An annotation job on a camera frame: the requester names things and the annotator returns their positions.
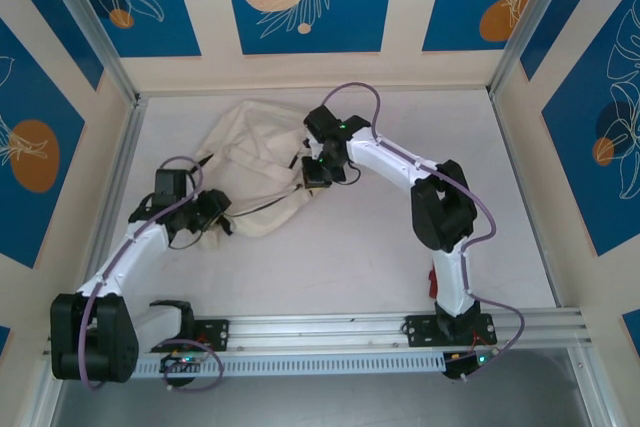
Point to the beige canvas backpack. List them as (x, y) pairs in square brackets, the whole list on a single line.
[(250, 132)]

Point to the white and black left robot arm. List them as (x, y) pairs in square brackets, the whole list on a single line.
[(137, 257)]

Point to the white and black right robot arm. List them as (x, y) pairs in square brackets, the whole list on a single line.
[(385, 162)]

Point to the blue poster cream circle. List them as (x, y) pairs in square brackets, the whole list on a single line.
[(350, 22)]

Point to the small controller circuit board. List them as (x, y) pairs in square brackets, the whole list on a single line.
[(467, 362), (186, 360)]

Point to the blue poster small orange circle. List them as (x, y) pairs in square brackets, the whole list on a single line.
[(165, 22)]

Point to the blue poster fern orange circle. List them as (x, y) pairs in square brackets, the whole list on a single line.
[(450, 7)]

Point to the narrow blue floral poster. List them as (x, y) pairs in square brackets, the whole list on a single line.
[(550, 32), (82, 54)]

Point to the blue poster large orange circle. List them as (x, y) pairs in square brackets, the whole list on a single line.
[(30, 97)]

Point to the small blue poster corner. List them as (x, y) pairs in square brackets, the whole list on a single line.
[(632, 329), (4, 342)]

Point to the blue poster dark circle leaves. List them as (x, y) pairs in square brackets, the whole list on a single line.
[(590, 172)]

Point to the aluminium side rail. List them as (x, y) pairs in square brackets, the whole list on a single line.
[(120, 182), (522, 197)]

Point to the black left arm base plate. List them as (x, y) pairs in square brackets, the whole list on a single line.
[(220, 334)]

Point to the long aluminium mounting rail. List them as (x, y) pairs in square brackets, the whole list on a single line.
[(320, 329)]

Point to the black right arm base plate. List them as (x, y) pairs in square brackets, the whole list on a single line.
[(417, 332)]

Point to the aluminium corner post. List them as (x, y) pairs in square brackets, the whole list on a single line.
[(85, 22), (530, 17)]

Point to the aluminium lower frame bar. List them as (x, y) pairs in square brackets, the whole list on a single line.
[(42, 399), (600, 402)]

